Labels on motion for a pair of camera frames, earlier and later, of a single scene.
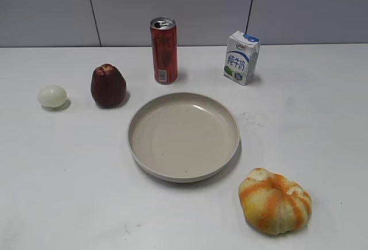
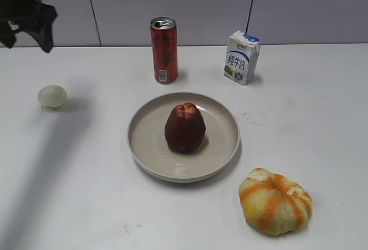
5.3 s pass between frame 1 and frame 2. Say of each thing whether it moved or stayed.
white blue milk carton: stayed
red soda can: stayed
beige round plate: stayed
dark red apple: moved
